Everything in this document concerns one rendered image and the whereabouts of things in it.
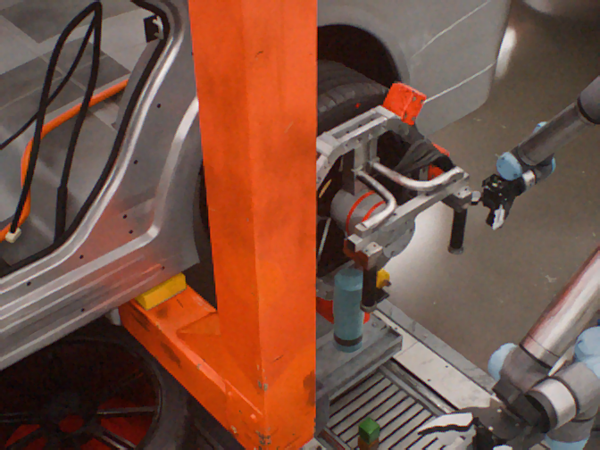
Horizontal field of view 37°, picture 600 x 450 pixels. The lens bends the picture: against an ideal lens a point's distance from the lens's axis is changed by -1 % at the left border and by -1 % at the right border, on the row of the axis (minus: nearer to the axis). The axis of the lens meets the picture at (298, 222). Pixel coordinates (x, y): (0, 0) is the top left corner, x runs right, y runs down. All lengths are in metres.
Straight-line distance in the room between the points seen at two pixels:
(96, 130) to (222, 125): 0.94
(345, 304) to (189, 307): 0.42
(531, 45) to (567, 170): 1.18
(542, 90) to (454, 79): 1.88
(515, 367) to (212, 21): 0.82
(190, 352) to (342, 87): 0.79
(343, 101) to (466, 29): 0.68
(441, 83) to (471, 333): 0.97
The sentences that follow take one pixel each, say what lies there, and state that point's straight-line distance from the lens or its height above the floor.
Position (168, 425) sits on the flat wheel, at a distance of 2.40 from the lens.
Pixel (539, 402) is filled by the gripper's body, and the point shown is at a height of 1.25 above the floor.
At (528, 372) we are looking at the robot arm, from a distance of 1.68.
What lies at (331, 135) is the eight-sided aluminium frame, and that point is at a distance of 2.27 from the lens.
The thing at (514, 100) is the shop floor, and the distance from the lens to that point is 4.65.
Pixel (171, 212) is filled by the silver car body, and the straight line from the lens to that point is 2.30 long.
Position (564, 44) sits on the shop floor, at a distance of 5.24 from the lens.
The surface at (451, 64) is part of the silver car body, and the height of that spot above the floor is 0.99.
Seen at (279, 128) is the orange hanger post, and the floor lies 1.50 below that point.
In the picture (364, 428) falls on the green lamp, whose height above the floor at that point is 0.66.
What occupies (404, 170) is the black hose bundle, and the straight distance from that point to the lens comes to 2.37.
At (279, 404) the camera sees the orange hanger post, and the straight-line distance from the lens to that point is 2.11.
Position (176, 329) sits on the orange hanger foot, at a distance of 2.38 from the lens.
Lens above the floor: 2.39
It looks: 40 degrees down
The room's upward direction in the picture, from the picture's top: 1 degrees counter-clockwise
